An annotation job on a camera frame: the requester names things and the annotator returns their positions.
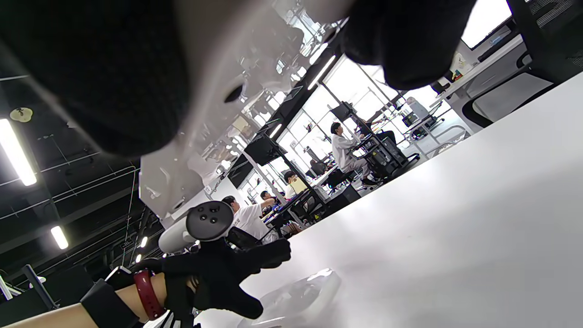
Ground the person's right hand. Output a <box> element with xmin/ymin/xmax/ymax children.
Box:
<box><xmin>0</xmin><ymin>0</ymin><xmax>476</xmax><ymax>158</ymax></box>

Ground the person's left hand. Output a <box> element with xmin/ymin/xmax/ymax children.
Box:
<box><xmin>136</xmin><ymin>237</ymin><xmax>292</xmax><ymax>320</ymax></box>

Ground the smooth white Hanoi Tower plate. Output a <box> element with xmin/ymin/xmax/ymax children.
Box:
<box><xmin>139</xmin><ymin>0</ymin><xmax>360</xmax><ymax>228</ymax></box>

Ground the person's left forearm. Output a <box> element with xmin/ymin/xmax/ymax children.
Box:
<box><xmin>0</xmin><ymin>272</ymin><xmax>169</xmax><ymax>328</ymax></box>

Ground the grey left hand controller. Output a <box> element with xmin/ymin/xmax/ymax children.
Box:
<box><xmin>158</xmin><ymin>200</ymin><xmax>235</xmax><ymax>254</ymax></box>

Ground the red wrist band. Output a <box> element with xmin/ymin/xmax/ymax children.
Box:
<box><xmin>133</xmin><ymin>270</ymin><xmax>165</xmax><ymax>321</ymax></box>

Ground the cream ceiling detector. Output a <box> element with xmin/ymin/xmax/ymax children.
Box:
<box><xmin>10</xmin><ymin>107</ymin><xmax>34</xmax><ymax>123</ymax></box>

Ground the black hanging monitor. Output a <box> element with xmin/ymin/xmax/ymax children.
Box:
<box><xmin>244</xmin><ymin>132</ymin><xmax>288</xmax><ymax>166</ymax></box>
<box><xmin>227</xmin><ymin>157</ymin><xmax>254</xmax><ymax>189</ymax></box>

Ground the long ceiling tube light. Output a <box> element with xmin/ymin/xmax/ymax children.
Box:
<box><xmin>51</xmin><ymin>225</ymin><xmax>69</xmax><ymax>251</ymax></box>
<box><xmin>0</xmin><ymin>118</ymin><xmax>37</xmax><ymax>187</ymax></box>

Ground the white bottle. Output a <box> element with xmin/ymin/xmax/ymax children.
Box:
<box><xmin>449</xmin><ymin>52</ymin><xmax>468</xmax><ymax>74</ymax></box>

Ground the white office desk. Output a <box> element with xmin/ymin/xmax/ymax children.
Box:
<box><xmin>435</xmin><ymin>34</ymin><xmax>525</xmax><ymax>108</ymax></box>

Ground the bright computer monitor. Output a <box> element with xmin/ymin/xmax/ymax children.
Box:
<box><xmin>461</xmin><ymin>0</ymin><xmax>513</xmax><ymax>50</ymax></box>

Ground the black office chair plastic base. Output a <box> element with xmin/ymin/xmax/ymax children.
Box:
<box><xmin>462</xmin><ymin>0</ymin><xmax>583</xmax><ymax>129</ymax></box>

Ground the black left wrist camera unit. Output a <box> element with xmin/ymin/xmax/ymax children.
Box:
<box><xmin>81</xmin><ymin>266</ymin><xmax>142</xmax><ymax>328</ymax></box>

